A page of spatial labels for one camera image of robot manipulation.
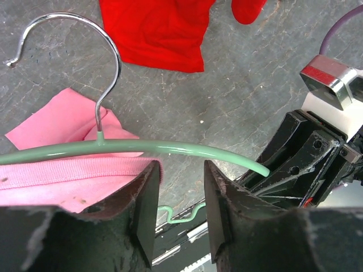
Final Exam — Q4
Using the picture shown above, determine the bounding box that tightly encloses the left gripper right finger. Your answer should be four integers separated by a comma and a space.
204, 160, 362, 271

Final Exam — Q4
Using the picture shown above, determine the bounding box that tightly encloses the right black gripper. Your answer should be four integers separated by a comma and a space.
240, 110, 362, 209

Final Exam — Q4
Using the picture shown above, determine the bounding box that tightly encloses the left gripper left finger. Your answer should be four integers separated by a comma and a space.
1, 160, 161, 271

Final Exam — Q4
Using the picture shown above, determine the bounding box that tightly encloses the pink t shirt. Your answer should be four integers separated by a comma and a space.
1, 88, 151, 213

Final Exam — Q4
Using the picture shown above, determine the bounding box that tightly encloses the teal wavy hanger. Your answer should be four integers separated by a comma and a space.
0, 11, 270, 223

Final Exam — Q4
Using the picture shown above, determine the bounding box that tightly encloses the red t shirt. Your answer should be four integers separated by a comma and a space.
98, 0, 267, 73

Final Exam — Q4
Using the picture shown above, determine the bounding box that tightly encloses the light blue cable duct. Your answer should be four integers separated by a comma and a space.
181, 254, 217, 272

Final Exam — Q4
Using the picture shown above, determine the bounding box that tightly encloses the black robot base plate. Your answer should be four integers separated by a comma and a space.
151, 207, 210, 271

